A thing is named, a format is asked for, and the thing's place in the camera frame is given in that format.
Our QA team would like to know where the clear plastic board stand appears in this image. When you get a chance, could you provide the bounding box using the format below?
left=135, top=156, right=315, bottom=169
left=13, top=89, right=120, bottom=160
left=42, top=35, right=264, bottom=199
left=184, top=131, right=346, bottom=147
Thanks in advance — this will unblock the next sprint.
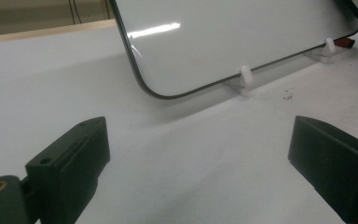
left=227, top=64, right=255, bottom=98
left=304, top=37, right=337, bottom=65

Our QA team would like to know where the red marker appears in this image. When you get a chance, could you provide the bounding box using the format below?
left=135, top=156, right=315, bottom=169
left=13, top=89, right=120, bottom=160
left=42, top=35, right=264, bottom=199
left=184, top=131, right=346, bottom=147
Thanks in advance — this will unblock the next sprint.
left=334, top=37, right=356, bottom=49

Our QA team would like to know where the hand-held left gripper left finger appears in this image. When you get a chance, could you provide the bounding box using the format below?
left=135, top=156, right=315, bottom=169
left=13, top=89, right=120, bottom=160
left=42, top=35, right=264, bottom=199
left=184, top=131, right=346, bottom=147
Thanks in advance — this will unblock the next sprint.
left=25, top=116, right=111, bottom=224

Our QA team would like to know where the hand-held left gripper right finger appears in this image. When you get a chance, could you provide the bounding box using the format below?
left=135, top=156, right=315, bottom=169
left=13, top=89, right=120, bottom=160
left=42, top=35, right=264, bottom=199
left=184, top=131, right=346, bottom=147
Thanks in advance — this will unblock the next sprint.
left=287, top=115, right=358, bottom=224

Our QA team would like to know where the thin black cable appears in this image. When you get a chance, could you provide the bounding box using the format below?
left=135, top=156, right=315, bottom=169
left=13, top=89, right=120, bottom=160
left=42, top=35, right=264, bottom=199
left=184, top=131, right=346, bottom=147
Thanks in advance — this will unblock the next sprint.
left=68, top=0, right=76, bottom=25
left=72, top=0, right=83, bottom=24

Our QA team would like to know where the white whiteboard with dark rim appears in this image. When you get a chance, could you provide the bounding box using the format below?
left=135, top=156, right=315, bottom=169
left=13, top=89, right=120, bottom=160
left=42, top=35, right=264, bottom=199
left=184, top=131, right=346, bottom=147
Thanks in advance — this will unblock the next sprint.
left=108, top=0, right=358, bottom=101

